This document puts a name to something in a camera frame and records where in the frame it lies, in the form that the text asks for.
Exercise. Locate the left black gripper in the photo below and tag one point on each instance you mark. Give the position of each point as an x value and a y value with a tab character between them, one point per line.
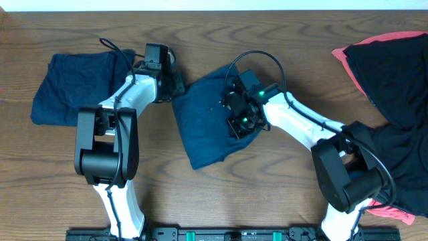
178	84

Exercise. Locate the coral red garment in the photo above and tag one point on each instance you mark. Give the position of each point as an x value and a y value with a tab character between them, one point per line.
347	63

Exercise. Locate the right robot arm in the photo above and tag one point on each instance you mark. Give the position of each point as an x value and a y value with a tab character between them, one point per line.
348	171

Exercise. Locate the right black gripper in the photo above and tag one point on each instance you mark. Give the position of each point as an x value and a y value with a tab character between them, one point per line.
235	130

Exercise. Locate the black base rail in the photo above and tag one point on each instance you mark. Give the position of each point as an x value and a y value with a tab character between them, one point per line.
289	234

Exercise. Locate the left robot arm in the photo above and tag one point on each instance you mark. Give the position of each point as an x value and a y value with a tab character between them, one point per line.
107	146

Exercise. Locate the dark blue denim shorts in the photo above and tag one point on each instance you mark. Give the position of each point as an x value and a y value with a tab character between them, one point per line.
201	119

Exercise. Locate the black garment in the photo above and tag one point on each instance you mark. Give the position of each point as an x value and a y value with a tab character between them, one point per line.
398	87

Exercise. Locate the dark blue garment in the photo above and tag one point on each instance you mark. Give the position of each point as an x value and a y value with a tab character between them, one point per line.
77	80

